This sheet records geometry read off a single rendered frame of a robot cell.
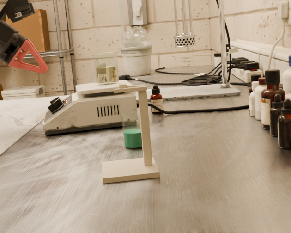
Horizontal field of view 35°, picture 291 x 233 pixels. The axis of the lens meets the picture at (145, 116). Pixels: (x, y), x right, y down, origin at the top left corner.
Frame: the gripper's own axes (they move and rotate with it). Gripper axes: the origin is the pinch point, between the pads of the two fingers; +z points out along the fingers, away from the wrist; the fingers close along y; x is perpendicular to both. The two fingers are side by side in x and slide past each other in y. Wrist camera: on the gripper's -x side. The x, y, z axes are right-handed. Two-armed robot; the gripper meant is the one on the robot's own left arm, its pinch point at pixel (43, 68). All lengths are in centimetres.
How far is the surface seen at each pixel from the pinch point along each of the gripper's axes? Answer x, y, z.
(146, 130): -5.2, -43.0, 16.9
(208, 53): -55, 219, 89
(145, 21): -47, 220, 38
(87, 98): -1.1, -11.2, 10.9
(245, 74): -32, 35, 53
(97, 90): -3.7, -11.1, 11.6
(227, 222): -4, -63, 25
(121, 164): 1.3, -40.5, 17.5
